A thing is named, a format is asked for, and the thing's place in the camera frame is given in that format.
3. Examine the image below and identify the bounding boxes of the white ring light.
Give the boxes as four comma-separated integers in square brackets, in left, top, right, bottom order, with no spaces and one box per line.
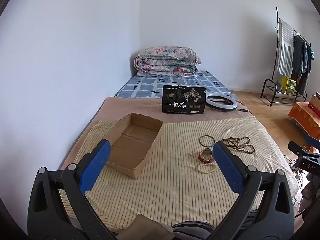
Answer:
[205,94,247,111]

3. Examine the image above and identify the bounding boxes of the dark thin bangle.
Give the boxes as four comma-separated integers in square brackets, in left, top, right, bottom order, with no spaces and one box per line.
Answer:
[199,135,216,148]

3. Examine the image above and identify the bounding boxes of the black printed snack bag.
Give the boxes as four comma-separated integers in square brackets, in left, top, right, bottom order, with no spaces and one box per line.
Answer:
[162,85,206,114]

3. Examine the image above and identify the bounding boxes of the dark hanging clothes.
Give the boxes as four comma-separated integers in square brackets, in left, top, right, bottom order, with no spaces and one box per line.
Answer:
[290,35,313,96]

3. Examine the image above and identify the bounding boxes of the folded floral quilt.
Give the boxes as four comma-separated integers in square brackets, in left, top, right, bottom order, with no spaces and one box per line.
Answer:
[134,46,202,76]

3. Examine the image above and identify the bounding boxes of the striped hanging towel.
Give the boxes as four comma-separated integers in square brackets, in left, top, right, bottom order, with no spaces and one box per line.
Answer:
[277,18,295,77]

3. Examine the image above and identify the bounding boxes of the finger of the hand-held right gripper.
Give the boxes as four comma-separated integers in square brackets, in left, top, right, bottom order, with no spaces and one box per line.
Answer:
[288,141,320,158]
[304,134,320,147]

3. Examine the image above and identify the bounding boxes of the yellow striped cloth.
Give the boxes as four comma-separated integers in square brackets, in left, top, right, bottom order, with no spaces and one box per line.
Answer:
[58,117,298,232]

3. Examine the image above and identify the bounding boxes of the red strap wristwatch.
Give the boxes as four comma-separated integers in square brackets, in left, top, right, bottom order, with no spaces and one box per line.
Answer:
[198,148,216,165]

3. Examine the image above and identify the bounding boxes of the black metal clothes rack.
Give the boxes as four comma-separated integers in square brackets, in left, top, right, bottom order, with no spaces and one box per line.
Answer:
[260,7,313,107]

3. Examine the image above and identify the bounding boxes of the blue checked bedsheet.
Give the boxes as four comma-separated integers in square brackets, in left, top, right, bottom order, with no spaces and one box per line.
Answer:
[114,69,237,98]

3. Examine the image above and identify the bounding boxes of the white pillow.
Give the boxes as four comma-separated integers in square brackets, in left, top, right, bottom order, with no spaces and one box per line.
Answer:
[136,71,200,77]

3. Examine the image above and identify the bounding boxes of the red and tan box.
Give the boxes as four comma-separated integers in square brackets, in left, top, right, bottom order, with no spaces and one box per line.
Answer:
[310,92,320,117]

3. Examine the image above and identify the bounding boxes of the cardboard box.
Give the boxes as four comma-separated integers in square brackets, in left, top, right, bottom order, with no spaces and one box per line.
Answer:
[105,113,163,180]

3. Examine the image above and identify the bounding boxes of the white bead bracelet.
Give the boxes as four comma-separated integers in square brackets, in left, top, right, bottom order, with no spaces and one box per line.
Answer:
[197,164,217,174]

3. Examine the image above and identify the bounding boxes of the yellow box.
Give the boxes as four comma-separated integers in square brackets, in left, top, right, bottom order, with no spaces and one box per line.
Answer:
[281,76,297,94]

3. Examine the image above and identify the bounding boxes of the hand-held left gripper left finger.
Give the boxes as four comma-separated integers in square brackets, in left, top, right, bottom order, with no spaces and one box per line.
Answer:
[27,139,118,240]

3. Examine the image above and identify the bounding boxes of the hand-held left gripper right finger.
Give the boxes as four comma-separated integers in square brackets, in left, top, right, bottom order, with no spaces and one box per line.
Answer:
[207,141,295,240]

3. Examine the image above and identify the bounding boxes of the brown bead necklace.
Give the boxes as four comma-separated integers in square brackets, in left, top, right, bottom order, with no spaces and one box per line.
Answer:
[221,136,256,154]

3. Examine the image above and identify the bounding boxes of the floor cables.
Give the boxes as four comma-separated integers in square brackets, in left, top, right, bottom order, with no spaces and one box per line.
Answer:
[282,155,320,218]

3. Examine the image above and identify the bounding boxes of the tan blanket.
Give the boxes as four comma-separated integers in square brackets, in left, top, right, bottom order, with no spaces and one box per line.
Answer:
[59,96,256,171]

